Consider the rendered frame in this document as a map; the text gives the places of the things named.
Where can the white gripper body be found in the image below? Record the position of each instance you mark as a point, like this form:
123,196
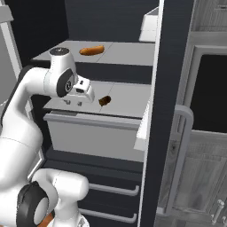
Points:
87,96

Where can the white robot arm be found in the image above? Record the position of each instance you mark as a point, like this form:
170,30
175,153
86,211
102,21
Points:
20,139

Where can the grey fridge crisper drawer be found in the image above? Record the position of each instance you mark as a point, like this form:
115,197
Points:
94,139

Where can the grey fridge shelf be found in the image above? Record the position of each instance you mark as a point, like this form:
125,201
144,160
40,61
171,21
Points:
127,99
127,53

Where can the orange sweet potato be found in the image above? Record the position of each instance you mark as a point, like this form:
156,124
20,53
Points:
92,50

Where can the white fridge door bin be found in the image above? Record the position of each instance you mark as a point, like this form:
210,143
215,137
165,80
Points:
143,130
149,28

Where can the grey fridge door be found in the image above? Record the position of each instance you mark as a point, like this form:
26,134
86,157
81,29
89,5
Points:
7,59

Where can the dark fridge door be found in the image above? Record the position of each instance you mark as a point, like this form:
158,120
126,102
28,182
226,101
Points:
170,88

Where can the brown stubby food item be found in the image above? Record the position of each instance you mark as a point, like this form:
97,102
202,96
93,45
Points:
104,101

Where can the dark freezer drawer front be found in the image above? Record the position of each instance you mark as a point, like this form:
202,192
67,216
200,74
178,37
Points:
112,204
115,177

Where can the grey wood cupboard door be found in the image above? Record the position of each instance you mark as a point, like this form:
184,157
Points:
204,177

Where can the grey wood cupboard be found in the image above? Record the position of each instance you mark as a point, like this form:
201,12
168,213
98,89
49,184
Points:
211,14

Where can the grey wall oven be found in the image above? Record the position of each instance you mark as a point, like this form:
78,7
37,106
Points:
208,88

